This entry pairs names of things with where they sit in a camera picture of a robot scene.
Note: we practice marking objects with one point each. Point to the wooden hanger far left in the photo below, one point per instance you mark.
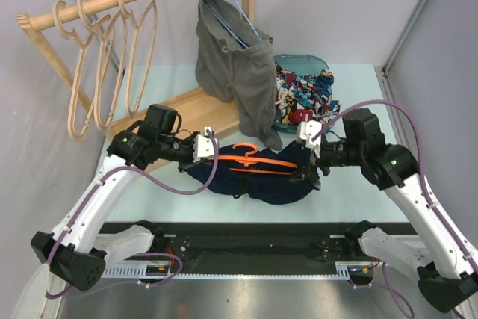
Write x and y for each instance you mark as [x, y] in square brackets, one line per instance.
[78, 83]

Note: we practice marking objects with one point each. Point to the blue wire hanger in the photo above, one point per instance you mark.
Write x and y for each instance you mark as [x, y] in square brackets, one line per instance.
[236, 22]

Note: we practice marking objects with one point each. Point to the white slotted cable duct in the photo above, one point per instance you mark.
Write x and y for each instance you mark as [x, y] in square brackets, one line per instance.
[137, 271]

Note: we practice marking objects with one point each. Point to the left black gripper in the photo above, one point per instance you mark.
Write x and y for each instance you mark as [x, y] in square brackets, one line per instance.
[189, 162]

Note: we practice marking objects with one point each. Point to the orange plastic hanger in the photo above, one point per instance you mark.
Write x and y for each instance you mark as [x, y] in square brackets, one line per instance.
[249, 162]

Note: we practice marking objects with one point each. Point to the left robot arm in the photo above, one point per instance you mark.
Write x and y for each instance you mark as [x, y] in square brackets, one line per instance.
[72, 250]

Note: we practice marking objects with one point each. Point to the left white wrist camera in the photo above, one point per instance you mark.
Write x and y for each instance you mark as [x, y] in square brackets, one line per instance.
[205, 145]

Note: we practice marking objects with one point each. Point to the teal plastic basket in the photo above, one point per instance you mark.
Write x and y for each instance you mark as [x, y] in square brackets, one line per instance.
[301, 64]

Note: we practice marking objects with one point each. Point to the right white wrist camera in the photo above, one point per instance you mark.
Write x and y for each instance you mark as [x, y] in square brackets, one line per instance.
[306, 131]

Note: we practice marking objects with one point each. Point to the navy blue shorts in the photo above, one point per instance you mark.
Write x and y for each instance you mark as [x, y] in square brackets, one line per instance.
[271, 189]

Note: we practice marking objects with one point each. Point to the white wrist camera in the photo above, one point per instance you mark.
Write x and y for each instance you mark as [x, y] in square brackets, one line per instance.
[205, 145]
[306, 131]

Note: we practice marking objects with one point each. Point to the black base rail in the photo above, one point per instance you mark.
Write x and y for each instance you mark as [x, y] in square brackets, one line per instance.
[275, 250]

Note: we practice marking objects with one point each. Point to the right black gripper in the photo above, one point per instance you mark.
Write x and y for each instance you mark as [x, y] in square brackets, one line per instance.
[309, 177]

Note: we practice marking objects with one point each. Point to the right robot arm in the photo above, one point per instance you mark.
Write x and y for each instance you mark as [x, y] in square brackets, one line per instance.
[444, 270]

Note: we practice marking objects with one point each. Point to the grey shorts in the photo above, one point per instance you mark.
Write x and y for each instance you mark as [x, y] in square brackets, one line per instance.
[247, 76]

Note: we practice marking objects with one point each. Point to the aluminium frame extrusion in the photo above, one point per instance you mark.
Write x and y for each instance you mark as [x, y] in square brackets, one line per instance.
[382, 78]

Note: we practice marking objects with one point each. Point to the wooden hanger middle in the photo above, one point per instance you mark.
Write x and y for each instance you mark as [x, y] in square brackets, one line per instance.
[105, 30]

